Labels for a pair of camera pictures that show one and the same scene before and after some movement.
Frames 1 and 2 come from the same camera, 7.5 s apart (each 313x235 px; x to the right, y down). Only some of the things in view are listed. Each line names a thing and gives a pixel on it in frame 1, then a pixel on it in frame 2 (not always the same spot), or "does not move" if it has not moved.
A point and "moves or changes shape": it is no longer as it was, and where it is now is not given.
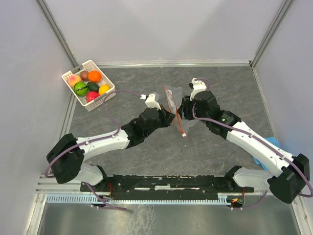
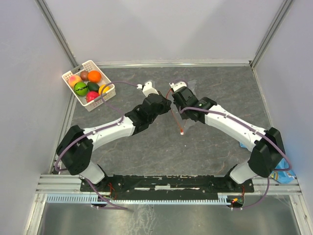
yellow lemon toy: [103, 88] does not move
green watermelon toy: [80, 88] does not move
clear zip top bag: [169, 99] moves or changes shape
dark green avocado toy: [93, 86] does not move
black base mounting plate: [171, 183] does not move
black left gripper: [167, 118] to [166, 104]
